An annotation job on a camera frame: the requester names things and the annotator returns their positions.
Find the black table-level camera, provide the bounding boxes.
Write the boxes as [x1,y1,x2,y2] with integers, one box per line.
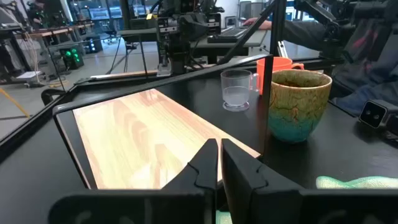
[359,99,398,130]

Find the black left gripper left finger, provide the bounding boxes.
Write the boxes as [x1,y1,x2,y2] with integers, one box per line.
[161,138,218,224]

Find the orange plastic mug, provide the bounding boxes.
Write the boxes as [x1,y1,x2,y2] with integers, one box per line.
[256,57,305,96]

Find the computer tower with green lights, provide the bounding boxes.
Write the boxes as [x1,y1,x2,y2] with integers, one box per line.
[60,46,85,70]

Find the person's hand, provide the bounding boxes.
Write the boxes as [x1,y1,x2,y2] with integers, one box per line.
[242,17,273,31]

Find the wooden table side board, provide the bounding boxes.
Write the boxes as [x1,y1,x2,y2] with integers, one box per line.
[90,70,159,80]

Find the computer tower with blue lights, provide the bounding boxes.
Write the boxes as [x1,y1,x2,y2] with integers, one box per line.
[84,36,103,54]

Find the clear plastic cup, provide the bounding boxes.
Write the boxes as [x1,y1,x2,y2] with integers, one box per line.
[220,68,261,112]

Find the green brown ceramic mug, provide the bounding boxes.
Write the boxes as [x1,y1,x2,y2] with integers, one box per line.
[267,68,333,143]

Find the white sheet on floor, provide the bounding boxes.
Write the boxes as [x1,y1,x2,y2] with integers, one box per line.
[16,70,42,80]

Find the person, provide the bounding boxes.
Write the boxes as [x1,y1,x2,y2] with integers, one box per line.
[272,18,398,118]

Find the wooden workbench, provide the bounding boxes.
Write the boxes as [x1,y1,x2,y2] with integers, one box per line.
[14,21,96,40]

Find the black computer keyboard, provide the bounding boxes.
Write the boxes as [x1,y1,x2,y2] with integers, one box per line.
[207,27,248,44]

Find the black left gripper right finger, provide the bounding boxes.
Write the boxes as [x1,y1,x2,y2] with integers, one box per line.
[222,139,304,224]

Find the grey office desk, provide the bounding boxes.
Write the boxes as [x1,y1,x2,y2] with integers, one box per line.
[118,27,268,50]

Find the black aluminium rig frame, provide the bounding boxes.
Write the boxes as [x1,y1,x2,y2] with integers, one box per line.
[0,0,346,164]

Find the light green microfiber cloth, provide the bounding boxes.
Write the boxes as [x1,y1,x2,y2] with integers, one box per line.
[216,175,398,224]

